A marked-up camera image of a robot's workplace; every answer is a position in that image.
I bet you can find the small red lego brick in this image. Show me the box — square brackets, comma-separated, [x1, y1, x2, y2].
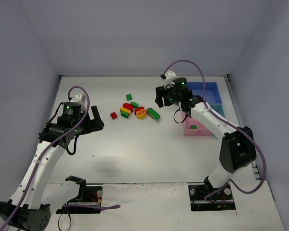
[110, 112, 118, 120]

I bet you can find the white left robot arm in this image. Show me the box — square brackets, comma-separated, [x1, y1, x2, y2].
[0, 102, 104, 231]

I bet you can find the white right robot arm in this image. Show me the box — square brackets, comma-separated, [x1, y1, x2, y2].
[155, 82, 256, 193]

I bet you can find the red yellow green stack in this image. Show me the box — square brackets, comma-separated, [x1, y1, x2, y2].
[120, 103, 133, 118]

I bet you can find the yellow butterfly lego piece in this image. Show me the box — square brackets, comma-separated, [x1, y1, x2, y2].
[135, 108, 147, 119]

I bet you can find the blue pink compartment tray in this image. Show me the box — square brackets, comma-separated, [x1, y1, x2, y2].
[180, 81, 226, 140]

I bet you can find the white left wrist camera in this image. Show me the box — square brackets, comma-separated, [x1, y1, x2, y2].
[69, 94, 86, 106]

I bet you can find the green rounded lego piece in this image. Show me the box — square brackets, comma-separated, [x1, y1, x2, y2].
[130, 102, 139, 108]

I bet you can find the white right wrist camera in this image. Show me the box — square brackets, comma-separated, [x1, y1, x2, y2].
[160, 70, 177, 89]

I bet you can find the red rounded lego piece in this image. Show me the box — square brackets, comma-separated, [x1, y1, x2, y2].
[134, 106, 144, 115]

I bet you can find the long green lego brick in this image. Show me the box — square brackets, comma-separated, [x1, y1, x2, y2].
[146, 108, 160, 121]

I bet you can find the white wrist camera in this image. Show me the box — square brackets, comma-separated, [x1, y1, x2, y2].
[69, 94, 86, 106]
[160, 70, 177, 89]

